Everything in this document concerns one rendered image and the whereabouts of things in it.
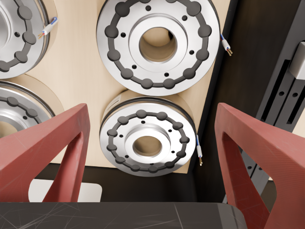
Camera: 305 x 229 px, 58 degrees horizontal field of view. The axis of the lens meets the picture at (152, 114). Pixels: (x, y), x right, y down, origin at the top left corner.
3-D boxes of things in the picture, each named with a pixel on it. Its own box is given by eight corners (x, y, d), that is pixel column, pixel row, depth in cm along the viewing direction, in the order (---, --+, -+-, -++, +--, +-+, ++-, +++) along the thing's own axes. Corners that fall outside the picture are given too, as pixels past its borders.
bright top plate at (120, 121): (185, 176, 32) (186, 181, 32) (100, 169, 32) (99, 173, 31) (204, 106, 27) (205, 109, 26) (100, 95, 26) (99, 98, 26)
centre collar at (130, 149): (167, 162, 30) (167, 166, 30) (123, 158, 30) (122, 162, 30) (174, 127, 28) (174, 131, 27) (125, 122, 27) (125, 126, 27)
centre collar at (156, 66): (186, 70, 24) (186, 73, 23) (130, 70, 24) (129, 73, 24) (189, 12, 21) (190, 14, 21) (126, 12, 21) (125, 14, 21)
